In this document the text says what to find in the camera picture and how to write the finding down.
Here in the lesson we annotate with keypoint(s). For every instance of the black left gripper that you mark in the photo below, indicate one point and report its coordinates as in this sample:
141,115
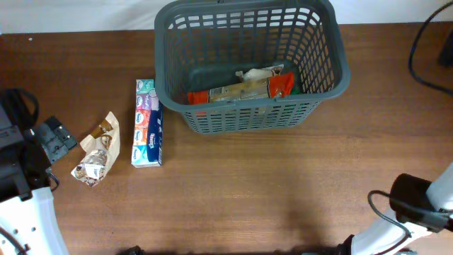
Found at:
53,133

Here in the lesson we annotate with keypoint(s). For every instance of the beige snack bag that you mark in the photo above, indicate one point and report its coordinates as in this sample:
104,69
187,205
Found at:
258,74
102,148

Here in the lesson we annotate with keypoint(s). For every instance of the Kleenex tissue multipack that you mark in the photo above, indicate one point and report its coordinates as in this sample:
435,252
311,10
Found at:
148,126

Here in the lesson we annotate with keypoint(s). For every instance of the orange pasta package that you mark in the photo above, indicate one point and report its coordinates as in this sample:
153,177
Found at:
271,87

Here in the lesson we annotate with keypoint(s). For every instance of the green round cup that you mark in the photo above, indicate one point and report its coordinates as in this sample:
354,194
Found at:
296,89

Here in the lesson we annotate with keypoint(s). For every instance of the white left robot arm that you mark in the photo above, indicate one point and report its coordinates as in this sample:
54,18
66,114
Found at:
28,151

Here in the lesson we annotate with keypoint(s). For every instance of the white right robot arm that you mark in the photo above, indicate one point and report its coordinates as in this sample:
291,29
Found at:
414,208

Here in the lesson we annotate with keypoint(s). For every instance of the grey plastic basket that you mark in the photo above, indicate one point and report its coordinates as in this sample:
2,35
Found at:
199,45

